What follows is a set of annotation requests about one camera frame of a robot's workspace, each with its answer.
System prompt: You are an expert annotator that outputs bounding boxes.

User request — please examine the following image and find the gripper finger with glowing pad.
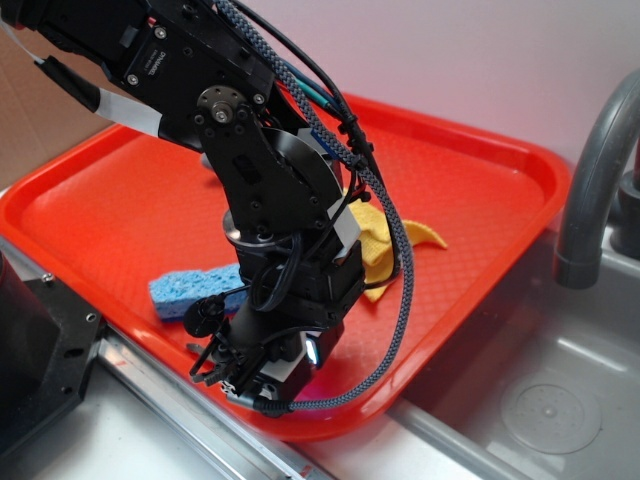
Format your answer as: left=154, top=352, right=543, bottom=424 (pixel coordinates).
left=279, top=327, right=345, bottom=400

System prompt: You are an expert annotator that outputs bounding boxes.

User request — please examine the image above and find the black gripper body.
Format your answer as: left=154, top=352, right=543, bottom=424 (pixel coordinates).
left=184, top=239, right=365, bottom=405

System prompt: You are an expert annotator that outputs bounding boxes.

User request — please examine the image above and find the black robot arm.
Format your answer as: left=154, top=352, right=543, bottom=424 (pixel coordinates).
left=1, top=1, right=364, bottom=416

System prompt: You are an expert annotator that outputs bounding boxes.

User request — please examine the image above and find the blue sponge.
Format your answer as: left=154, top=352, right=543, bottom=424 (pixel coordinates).
left=148, top=263, right=247, bottom=322

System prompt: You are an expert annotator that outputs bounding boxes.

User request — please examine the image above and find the yellow crumpled cloth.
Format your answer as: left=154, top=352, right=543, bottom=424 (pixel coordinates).
left=349, top=200, right=448, bottom=283

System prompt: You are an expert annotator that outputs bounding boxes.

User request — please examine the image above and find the red plastic tray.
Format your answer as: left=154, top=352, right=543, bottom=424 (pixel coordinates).
left=1, top=97, right=569, bottom=442

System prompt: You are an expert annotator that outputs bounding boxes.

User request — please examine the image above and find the grey sink basin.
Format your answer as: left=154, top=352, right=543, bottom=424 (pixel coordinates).
left=394, top=222, right=640, bottom=480

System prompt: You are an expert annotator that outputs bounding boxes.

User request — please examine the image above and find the grey sink faucet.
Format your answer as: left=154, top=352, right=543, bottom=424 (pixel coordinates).
left=553, top=70, right=639, bottom=289

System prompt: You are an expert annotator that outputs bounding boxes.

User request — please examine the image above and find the aluminium rail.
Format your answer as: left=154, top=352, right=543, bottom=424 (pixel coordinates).
left=0, top=234, right=331, bottom=480

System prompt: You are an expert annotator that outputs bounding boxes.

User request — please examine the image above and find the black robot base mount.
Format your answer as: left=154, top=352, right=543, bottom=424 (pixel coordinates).
left=1, top=257, right=104, bottom=459

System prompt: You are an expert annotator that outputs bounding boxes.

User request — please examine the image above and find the braided grey cable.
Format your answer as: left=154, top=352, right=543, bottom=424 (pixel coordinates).
left=214, top=0, right=416, bottom=419

